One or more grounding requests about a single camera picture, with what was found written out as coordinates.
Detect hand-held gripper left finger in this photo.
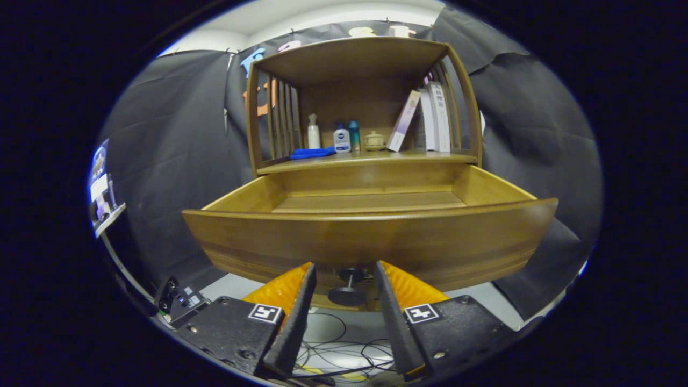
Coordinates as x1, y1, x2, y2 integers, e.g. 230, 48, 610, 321
175, 262, 318, 378

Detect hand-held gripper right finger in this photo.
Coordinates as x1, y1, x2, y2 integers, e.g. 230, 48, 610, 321
374, 260, 519, 382

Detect wooden drawer with black knob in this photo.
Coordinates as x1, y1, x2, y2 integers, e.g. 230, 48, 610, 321
182, 164, 560, 307

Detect wooden countertop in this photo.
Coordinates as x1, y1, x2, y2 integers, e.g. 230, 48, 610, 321
257, 150, 479, 175

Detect wooden cabinet with hutch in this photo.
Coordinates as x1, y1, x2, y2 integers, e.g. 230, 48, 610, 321
245, 37, 483, 312

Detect blue folded cloth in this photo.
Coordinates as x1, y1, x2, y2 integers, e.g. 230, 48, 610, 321
290, 147, 336, 161

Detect white bottle with blue cap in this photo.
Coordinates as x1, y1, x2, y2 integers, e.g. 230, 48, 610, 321
333, 123, 352, 154

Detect purple and white book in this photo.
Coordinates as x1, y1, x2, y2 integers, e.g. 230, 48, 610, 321
386, 90, 422, 153

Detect plain white book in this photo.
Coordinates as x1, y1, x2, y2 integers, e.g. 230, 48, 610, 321
419, 89, 437, 152

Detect white book with black print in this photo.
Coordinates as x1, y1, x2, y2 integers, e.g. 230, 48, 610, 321
428, 82, 451, 153

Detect black backdrop cloth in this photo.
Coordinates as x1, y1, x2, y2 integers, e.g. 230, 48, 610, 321
97, 5, 603, 323

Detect computer monitor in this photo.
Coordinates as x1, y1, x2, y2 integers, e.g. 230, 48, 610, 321
89, 140, 116, 226

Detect black floor cables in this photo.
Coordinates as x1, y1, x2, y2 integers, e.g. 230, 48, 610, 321
293, 312, 401, 383

